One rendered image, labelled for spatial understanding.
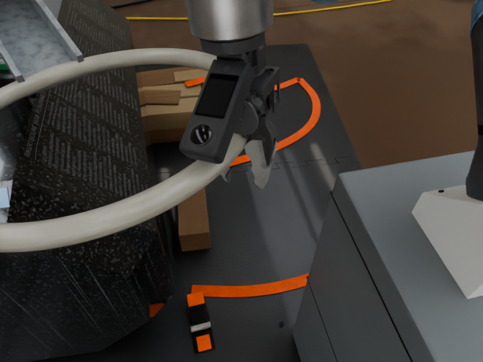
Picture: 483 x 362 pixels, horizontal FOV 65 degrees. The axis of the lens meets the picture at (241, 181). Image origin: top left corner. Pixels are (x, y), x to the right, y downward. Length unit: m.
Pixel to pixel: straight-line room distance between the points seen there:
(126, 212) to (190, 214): 1.15
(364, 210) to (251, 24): 0.40
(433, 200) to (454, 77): 2.19
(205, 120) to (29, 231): 0.21
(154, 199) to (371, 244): 0.39
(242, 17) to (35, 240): 0.30
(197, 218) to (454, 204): 1.09
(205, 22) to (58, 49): 0.54
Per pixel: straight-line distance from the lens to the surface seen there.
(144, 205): 0.40
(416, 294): 0.63
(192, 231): 1.50
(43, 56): 0.89
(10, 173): 0.87
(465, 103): 2.62
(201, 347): 1.42
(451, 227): 0.64
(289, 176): 1.84
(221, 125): 0.39
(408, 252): 0.67
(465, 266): 0.64
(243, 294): 1.49
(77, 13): 1.49
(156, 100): 1.97
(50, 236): 0.42
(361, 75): 2.62
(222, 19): 0.39
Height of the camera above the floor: 1.38
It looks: 49 degrees down
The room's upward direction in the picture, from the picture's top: straight up
